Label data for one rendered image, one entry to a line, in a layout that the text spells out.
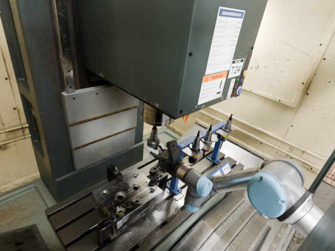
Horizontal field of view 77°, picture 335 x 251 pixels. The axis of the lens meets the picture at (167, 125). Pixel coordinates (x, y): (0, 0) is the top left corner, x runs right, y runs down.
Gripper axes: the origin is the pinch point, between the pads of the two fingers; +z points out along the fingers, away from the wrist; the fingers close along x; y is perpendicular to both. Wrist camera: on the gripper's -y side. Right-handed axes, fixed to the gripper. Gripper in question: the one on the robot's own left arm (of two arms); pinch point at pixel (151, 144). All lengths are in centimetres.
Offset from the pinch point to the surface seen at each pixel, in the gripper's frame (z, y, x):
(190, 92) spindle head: -22.2, -37.2, -7.1
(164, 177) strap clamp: -4.1, 24.9, 8.9
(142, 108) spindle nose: -0.3, -21.9, -7.9
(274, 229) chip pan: -62, 58, 60
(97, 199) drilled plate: 7.5, 27.5, -26.5
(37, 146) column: 71, 31, -34
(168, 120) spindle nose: -9.8, -18.7, -1.2
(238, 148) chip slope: -9, 40, 98
